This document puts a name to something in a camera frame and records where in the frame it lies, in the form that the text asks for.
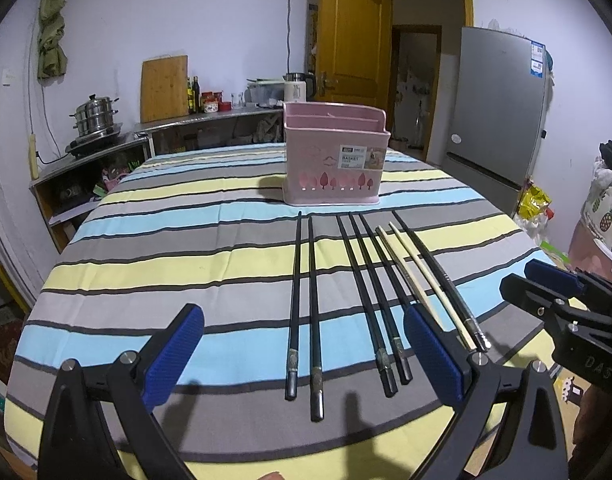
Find black chopstick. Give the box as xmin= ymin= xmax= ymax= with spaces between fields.
xmin=284 ymin=214 xmax=301 ymax=401
xmin=393 ymin=211 xmax=492 ymax=352
xmin=335 ymin=214 xmax=398 ymax=398
xmin=349 ymin=214 xmax=413 ymax=385
xmin=308 ymin=217 xmax=324 ymax=422
xmin=359 ymin=214 xmax=410 ymax=311

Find wooden chopstick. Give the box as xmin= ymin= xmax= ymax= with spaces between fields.
xmin=376 ymin=226 xmax=443 ymax=328
xmin=389 ymin=222 xmax=476 ymax=350

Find steel kitchen counter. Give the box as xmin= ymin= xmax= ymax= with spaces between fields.
xmin=30 ymin=105 xmax=283 ymax=252

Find pineapple print fabric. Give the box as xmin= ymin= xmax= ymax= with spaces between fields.
xmin=582 ymin=156 xmax=612 ymax=254

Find yellow snack bag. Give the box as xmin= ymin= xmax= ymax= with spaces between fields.
xmin=516 ymin=181 xmax=551 ymax=220

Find striped tablecloth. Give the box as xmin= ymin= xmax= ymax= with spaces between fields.
xmin=4 ymin=144 xmax=553 ymax=479

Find grey refrigerator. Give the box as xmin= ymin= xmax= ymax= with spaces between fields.
xmin=426 ymin=26 xmax=552 ymax=216

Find pink plastic utensil basket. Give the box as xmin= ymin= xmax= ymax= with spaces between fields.
xmin=283 ymin=102 xmax=391 ymax=206

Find steel steamer pot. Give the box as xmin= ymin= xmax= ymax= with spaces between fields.
xmin=71 ymin=94 xmax=118 ymax=136

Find white electric kettle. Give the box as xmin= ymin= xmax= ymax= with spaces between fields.
xmin=283 ymin=72 xmax=317 ymax=103

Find red jar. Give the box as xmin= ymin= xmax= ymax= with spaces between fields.
xmin=199 ymin=91 xmax=219 ymax=114

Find dark oil bottles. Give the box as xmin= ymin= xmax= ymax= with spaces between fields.
xmin=187 ymin=76 xmax=201 ymax=115

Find wooden cutting board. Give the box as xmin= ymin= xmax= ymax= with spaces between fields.
xmin=140 ymin=55 xmax=187 ymax=122

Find yellow wooden door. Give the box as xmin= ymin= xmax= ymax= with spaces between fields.
xmin=315 ymin=0 xmax=387 ymax=108

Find green hanging cloth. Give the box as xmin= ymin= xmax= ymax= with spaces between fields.
xmin=38 ymin=0 xmax=68 ymax=80

